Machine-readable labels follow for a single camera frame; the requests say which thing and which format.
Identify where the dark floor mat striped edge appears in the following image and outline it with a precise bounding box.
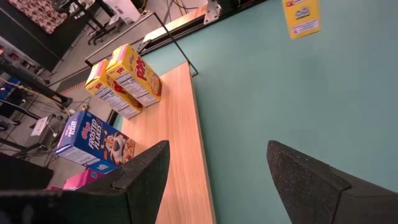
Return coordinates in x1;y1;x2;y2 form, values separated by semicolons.
55;67;91;96

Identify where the teal table mat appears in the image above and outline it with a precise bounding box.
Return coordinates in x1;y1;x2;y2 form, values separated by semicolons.
113;0;398;224

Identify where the black beam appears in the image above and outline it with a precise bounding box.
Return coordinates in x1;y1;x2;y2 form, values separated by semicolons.
0;60;74;108

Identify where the Corn Pops cereal box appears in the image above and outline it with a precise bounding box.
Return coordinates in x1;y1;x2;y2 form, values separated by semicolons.
84;58;143;121
281;0;322;40
105;43;163;108

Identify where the brown white patterned cloth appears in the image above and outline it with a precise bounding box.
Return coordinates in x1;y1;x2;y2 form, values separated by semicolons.
7;0;69;34

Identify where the white box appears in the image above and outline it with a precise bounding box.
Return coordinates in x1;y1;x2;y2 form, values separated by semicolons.
102;0;141;25

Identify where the wooden shelf black wire frame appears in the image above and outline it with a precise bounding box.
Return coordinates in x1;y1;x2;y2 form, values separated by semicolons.
84;11;218;224

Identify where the Raisin Bran cereal box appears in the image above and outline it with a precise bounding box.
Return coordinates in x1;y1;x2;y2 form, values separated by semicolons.
45;169;105;191

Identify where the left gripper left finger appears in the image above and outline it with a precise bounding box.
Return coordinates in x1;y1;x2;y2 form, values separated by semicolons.
0;139;171;224

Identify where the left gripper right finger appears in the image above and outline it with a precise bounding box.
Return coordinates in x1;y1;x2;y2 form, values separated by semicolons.
266;139;398;224

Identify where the Frosted Flakes cereal box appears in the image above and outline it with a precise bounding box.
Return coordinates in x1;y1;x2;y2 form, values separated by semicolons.
86;159;121;175
55;110;137;167

